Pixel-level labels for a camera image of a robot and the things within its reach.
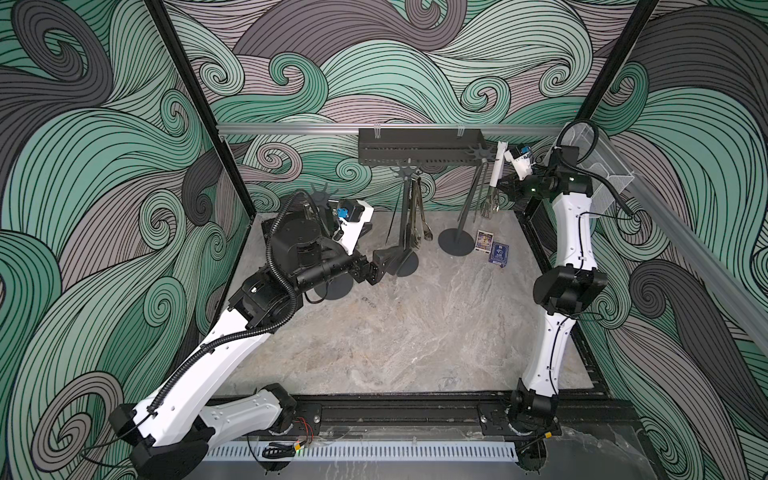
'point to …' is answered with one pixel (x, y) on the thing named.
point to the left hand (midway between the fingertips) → (383, 233)
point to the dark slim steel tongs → (427, 229)
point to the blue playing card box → (499, 254)
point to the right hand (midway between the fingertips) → (496, 180)
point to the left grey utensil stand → (341, 286)
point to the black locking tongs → (414, 221)
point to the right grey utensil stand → (459, 242)
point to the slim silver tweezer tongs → (493, 205)
